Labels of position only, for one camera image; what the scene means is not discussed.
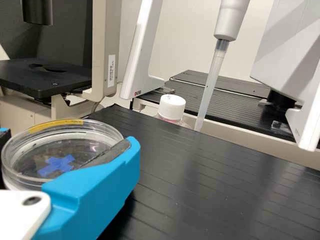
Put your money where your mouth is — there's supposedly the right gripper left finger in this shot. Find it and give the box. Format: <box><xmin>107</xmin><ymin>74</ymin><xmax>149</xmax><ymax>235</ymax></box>
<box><xmin>0</xmin><ymin>127</ymin><xmax>12</xmax><ymax>153</ymax></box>

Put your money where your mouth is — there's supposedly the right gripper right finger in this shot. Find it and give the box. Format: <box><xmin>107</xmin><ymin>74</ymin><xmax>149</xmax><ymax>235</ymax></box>
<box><xmin>34</xmin><ymin>136</ymin><xmax>142</xmax><ymax>240</ymax></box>

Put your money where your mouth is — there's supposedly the petri dish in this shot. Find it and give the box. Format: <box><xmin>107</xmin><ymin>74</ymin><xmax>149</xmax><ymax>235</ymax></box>
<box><xmin>1</xmin><ymin>118</ymin><xmax>125</xmax><ymax>191</ymax></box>

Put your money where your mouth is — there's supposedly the black platform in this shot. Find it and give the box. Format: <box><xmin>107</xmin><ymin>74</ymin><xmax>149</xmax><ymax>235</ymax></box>
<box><xmin>86</xmin><ymin>104</ymin><xmax>320</xmax><ymax>240</ymax></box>
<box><xmin>131</xmin><ymin>69</ymin><xmax>305</xmax><ymax>144</ymax></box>

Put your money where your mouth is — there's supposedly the white-capped bottle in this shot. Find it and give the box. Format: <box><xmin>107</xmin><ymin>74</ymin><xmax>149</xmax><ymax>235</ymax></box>
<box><xmin>157</xmin><ymin>94</ymin><xmax>187</xmax><ymax>125</ymax></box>

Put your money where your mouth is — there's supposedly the cream microscope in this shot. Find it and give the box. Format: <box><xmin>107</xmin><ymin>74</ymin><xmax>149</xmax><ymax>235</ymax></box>
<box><xmin>0</xmin><ymin>0</ymin><xmax>121</xmax><ymax>137</ymax></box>

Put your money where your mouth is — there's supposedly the white pipette stand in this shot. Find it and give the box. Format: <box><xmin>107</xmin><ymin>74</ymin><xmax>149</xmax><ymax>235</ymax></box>
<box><xmin>119</xmin><ymin>0</ymin><xmax>320</xmax><ymax>152</ymax></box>

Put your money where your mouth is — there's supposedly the pipette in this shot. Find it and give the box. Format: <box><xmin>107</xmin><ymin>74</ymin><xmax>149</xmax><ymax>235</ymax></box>
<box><xmin>194</xmin><ymin>0</ymin><xmax>251</xmax><ymax>132</ymax></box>

